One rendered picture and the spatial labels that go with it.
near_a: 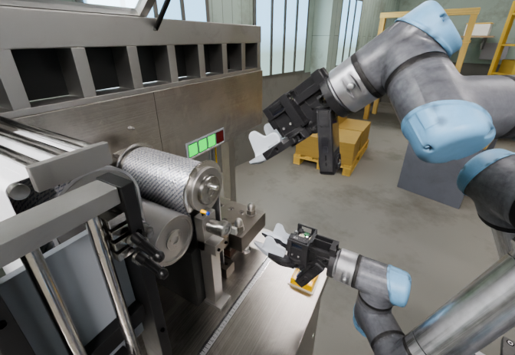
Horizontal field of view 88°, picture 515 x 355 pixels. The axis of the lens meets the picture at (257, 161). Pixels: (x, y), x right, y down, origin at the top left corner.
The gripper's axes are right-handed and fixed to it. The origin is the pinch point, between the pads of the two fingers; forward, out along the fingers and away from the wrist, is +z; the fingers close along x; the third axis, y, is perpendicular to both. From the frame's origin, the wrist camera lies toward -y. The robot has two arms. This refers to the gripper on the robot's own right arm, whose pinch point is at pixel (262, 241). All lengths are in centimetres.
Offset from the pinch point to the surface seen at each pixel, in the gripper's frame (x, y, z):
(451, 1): -744, 125, -61
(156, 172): 11.0, 20.0, 24.7
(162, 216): 18.5, 14.5, 15.5
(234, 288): 3.9, -19.0, 7.4
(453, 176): -254, -76, -82
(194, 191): 11.0, 18.1, 12.5
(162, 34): -17, 52, 46
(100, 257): 38.7, 27.0, 1.1
